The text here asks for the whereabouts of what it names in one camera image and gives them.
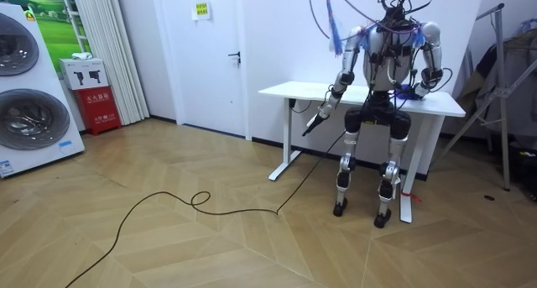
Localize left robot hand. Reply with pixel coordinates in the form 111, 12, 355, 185
301, 109, 332, 138

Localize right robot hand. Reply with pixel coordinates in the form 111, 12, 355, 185
412, 82, 430, 101

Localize purple cloth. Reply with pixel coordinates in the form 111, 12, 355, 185
393, 83, 421, 102

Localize white desk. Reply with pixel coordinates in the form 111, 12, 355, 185
258, 81, 467, 224

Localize robot body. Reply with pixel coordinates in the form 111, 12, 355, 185
359, 0, 425, 97

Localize robot legs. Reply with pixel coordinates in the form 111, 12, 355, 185
332, 90, 414, 230

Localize grey metal clothes rack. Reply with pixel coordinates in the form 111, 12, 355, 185
435, 3, 537, 192

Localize grey hanging clothes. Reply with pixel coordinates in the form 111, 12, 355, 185
456, 26, 537, 139

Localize red tie on desk leg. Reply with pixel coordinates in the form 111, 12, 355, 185
399, 190, 423, 203

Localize white door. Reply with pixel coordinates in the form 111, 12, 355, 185
155, 0, 249, 139

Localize black bin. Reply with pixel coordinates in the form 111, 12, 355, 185
498, 144, 537, 197

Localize yellow door sign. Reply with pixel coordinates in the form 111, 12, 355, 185
191, 1, 212, 22

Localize red fire extinguisher cabinet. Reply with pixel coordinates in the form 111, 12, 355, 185
73, 85, 123, 137

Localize white cardboard box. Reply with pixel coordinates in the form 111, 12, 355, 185
58, 57, 110, 92

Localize white washing machine tower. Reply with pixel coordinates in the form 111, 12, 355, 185
0, 2, 86, 180

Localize black desk cable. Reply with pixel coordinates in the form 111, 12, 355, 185
288, 97, 314, 115

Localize cable bundle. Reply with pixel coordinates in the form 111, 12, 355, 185
305, 0, 434, 57

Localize black floor cable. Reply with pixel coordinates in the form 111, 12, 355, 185
64, 129, 347, 288

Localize white shelf frame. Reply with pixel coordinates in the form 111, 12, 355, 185
60, 0, 90, 55

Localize green landscape wall poster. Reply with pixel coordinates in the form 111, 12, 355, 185
0, 0, 91, 74

